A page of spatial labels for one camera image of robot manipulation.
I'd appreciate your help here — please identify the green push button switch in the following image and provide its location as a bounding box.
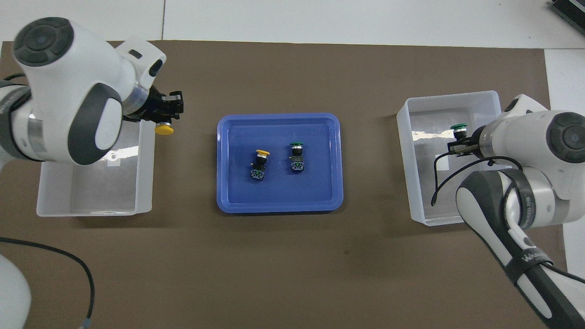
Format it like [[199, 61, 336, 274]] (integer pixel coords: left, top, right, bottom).
[[289, 142, 306, 173], [450, 123, 471, 143]]

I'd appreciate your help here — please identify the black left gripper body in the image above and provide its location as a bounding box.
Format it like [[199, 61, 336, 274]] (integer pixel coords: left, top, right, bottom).
[[122, 85, 167, 123]]

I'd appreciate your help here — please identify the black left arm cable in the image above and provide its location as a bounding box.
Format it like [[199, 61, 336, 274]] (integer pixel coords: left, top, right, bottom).
[[0, 73, 96, 329]]

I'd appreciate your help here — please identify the blue plastic tray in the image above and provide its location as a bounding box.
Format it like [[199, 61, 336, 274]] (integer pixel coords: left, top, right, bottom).
[[216, 113, 344, 214]]

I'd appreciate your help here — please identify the black ribbed device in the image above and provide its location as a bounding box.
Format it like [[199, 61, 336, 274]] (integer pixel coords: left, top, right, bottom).
[[548, 0, 585, 23]]

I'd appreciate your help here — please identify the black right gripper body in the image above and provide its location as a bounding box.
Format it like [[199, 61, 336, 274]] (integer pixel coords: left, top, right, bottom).
[[472, 126, 489, 157]]

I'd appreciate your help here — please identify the translucent white plastic box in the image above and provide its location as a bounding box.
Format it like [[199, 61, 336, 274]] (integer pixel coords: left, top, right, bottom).
[[396, 90, 508, 227], [36, 110, 156, 218]]

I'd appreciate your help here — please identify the brown paper mat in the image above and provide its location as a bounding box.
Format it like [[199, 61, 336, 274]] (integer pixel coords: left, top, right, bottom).
[[0, 40, 572, 329]]

